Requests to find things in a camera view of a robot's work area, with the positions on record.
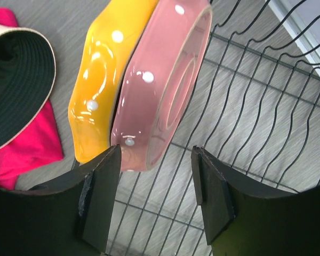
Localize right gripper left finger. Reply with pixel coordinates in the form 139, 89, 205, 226
0, 146, 122, 255

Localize yellow dotted plate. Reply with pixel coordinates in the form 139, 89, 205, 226
68, 0, 157, 163

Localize pink cloth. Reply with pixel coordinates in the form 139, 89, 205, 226
0, 7, 63, 190

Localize beige bucket hat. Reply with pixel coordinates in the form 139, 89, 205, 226
0, 25, 56, 149

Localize purple dotted plate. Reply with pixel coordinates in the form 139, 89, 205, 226
111, 1, 212, 172

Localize black wire dish rack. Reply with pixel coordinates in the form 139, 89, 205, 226
105, 1, 320, 255

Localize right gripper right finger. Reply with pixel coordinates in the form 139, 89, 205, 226
191, 147, 320, 255

